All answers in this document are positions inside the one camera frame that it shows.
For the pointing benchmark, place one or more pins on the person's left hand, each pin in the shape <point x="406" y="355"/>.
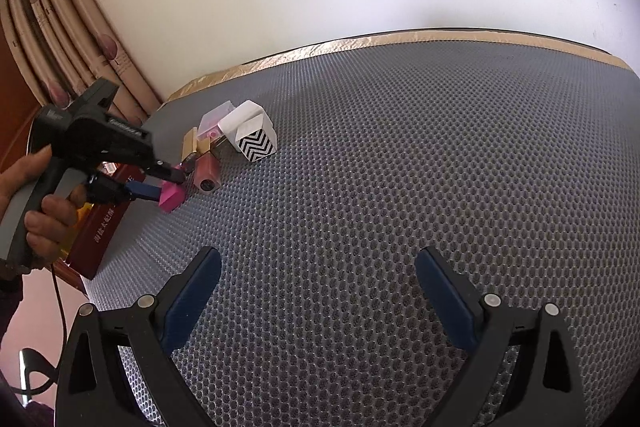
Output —
<point x="55" y="227"/>

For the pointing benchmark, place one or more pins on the brown wooden door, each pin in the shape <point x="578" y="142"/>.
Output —
<point x="20" y="107"/>

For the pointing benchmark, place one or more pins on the clear plastic box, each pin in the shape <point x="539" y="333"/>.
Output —
<point x="215" y="117"/>

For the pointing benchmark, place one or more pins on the grey mesh mat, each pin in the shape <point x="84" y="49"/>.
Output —
<point x="375" y="157"/>

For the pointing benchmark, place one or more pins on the maroon lip gloss gold cap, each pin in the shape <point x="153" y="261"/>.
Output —
<point x="207" y="174"/>

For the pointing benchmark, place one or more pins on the pink block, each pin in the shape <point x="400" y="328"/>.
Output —
<point x="170" y="202"/>

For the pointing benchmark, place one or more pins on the dark red tin box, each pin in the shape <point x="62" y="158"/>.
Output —
<point x="100" y="237"/>

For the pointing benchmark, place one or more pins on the white charger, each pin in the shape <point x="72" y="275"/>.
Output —
<point x="232" y="122"/>

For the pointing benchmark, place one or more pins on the beige patterned curtain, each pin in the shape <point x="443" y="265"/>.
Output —
<point x="75" y="32"/>

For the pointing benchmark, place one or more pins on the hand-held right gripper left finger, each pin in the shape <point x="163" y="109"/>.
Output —
<point x="190" y="292"/>

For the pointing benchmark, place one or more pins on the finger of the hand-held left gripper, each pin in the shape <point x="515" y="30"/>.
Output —
<point x="170" y="173"/>
<point x="145" y="192"/>

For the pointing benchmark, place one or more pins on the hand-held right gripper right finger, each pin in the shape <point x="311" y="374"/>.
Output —
<point x="445" y="297"/>

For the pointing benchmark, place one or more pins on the white box with chevron print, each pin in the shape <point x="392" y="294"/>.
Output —
<point x="256" y="144"/>

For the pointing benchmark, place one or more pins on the gold tablecloth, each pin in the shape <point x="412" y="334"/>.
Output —
<point x="450" y="36"/>

